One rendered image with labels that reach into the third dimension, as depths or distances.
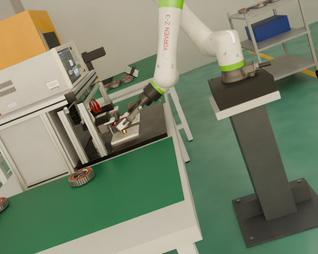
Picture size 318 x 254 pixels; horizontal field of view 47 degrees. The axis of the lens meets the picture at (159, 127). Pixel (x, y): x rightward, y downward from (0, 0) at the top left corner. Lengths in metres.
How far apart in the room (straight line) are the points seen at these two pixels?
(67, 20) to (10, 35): 1.91
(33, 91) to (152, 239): 1.09
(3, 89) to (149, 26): 5.45
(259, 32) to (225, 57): 2.61
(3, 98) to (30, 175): 0.40
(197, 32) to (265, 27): 2.56
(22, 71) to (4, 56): 3.85
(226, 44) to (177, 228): 1.06
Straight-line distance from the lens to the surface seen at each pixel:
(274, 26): 4.49
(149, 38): 7.17
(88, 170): 1.63
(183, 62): 7.24
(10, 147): 1.85
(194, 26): 1.94
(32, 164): 1.85
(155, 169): 1.43
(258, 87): 1.82
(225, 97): 1.80
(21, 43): 5.61
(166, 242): 1.04
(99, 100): 3.53
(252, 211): 2.25
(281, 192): 2.13
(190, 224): 1.03
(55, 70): 1.82
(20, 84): 1.88
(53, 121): 1.76
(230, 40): 1.84
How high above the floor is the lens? 1.30
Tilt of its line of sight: 17 degrees down
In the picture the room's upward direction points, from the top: 22 degrees counter-clockwise
